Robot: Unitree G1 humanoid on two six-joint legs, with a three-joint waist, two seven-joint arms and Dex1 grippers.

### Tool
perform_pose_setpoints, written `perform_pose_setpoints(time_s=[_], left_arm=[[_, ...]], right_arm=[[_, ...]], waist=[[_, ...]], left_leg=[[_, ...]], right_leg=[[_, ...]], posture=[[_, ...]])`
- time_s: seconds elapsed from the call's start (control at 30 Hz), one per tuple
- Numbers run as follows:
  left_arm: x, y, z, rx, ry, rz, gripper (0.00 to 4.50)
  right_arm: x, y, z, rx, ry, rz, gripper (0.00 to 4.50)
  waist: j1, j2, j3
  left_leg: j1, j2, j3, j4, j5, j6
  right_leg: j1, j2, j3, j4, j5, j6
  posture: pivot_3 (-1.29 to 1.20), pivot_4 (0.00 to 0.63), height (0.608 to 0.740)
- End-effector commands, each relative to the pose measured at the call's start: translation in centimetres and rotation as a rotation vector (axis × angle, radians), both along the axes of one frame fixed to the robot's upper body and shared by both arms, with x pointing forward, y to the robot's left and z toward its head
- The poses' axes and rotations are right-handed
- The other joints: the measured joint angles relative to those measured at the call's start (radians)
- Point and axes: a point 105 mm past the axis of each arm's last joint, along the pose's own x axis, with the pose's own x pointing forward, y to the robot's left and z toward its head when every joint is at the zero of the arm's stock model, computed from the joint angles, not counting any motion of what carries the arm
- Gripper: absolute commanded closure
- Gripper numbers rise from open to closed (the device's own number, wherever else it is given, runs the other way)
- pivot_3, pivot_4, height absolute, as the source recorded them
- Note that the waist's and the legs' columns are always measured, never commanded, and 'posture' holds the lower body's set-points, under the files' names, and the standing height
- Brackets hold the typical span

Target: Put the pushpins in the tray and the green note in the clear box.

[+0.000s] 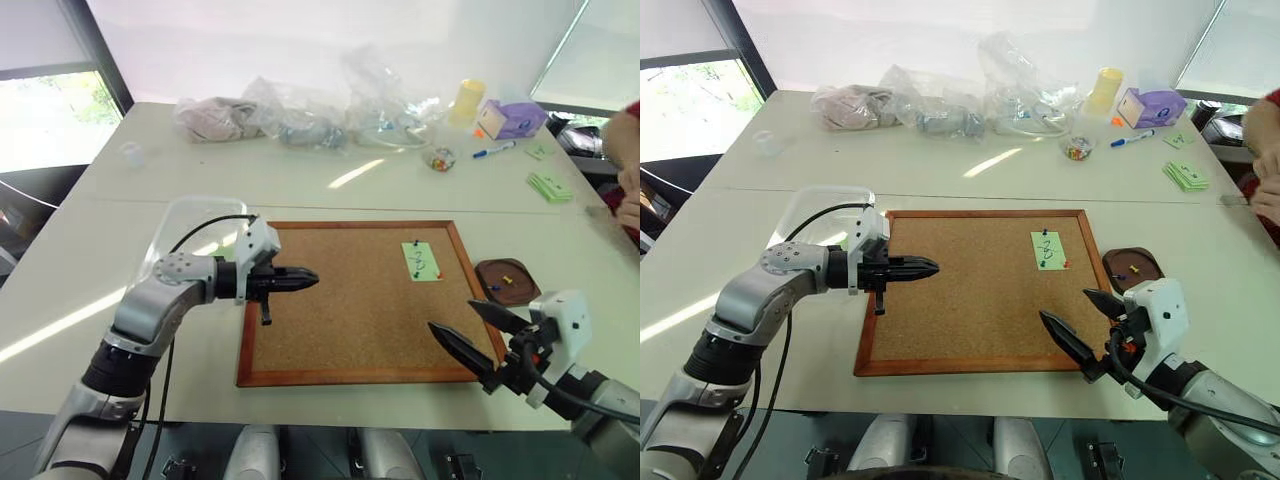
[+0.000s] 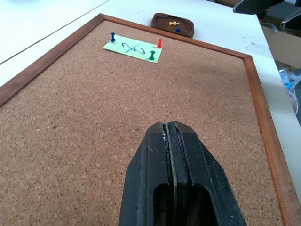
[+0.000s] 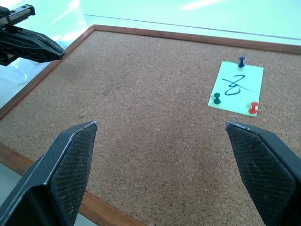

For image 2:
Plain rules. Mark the green push pin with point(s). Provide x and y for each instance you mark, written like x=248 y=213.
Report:
x=152 y=55

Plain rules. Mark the blue push pin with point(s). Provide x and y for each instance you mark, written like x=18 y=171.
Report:
x=113 y=37
x=178 y=30

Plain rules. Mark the red push pin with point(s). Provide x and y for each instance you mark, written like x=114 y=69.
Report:
x=160 y=43

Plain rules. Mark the dark wooden tray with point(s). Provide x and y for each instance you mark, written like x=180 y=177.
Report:
x=174 y=24

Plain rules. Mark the black angular object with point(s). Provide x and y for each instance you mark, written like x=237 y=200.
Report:
x=292 y=20
x=251 y=5

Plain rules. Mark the yellow push pin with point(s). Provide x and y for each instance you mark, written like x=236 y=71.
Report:
x=173 y=23

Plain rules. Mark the green paper note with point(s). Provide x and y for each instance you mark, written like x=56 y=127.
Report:
x=133 y=49

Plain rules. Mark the wood-framed cork board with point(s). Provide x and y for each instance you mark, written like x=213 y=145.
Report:
x=94 y=113

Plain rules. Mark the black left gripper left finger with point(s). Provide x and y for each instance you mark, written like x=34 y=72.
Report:
x=145 y=174

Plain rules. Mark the clear plastic clutter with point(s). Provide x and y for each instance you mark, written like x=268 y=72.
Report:
x=291 y=82

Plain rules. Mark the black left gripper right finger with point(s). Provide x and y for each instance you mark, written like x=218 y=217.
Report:
x=202 y=174

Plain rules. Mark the cardboard box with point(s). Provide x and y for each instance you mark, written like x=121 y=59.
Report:
x=282 y=44

